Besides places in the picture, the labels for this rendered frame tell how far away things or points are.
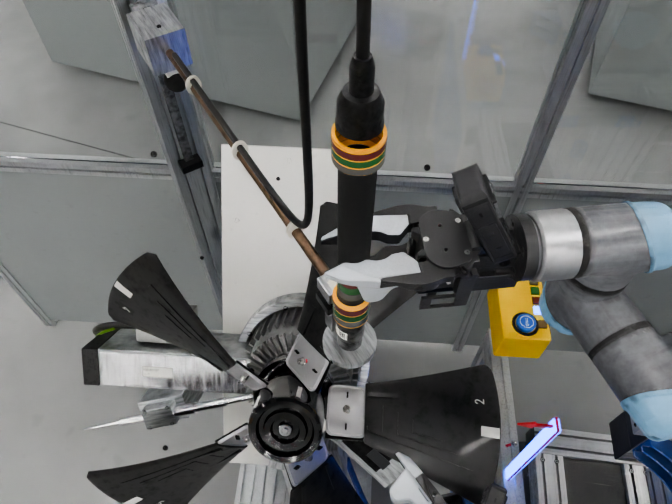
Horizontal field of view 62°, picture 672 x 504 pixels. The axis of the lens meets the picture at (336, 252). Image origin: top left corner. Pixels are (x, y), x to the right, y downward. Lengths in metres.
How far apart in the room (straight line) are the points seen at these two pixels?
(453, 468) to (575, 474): 1.15
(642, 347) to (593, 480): 1.46
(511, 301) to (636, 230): 0.65
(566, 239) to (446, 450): 0.49
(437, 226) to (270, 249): 0.58
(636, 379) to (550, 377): 1.77
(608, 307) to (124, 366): 0.84
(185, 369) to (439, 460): 0.49
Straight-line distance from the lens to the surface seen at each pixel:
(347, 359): 0.71
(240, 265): 1.12
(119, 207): 1.79
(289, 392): 0.91
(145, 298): 0.93
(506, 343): 1.23
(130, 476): 1.06
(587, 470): 2.12
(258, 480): 2.09
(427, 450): 0.97
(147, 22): 1.05
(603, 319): 0.68
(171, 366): 1.11
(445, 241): 0.56
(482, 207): 0.51
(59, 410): 2.47
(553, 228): 0.59
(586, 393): 2.46
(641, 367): 0.67
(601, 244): 0.61
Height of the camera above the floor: 2.10
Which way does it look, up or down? 55 degrees down
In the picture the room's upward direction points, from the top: straight up
